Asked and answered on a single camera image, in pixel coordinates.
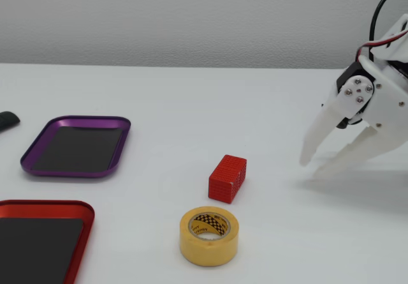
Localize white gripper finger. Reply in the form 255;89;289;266
313;125;393;182
298;75;375;167

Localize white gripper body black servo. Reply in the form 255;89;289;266
335;55;408;147

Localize yellow masking tape roll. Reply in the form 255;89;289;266
179;206;240;268

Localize red ribbed block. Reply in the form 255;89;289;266
208;154;248;205

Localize purple metal tray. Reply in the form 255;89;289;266
20;115;131;179

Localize red metal tray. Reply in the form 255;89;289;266
0;200;96;284

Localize black rounded object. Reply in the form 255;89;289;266
0;111;21;134

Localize red white black servo wire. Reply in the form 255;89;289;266
356;31;408;62

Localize black cable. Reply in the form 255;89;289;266
368;0;408;63

